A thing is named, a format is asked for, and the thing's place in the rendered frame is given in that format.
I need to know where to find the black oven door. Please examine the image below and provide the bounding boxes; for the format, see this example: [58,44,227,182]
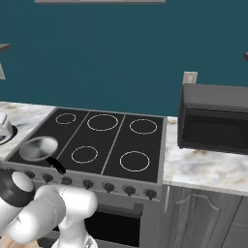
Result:
[38,201,143,248]

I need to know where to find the silver pan with black handle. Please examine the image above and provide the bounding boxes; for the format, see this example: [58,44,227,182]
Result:
[18,136,68,175]

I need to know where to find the white and grey round object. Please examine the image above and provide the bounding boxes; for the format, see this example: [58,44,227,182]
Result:
[0,111,18,145]

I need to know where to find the beige wall socket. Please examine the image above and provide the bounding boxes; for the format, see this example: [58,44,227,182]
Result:
[182,71,199,86]

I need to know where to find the dark wall shelf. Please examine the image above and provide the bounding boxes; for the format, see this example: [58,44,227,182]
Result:
[0,43,13,54]

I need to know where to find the black stove knob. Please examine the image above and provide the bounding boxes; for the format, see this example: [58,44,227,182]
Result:
[123,184,138,198]
[81,178,95,191]
[60,175,74,186]
[144,188,158,201]
[103,181,116,194]
[24,170,37,180]
[42,172,55,184]

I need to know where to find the black microwave oven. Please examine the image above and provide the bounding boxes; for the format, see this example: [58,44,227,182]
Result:
[176,82,248,156]

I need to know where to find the grey wooden cupboard door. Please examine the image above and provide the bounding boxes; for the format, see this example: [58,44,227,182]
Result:
[160,185,244,248]
[221,196,248,248]

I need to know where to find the black and silver stove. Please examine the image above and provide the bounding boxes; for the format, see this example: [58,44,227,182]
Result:
[5,106,170,248]

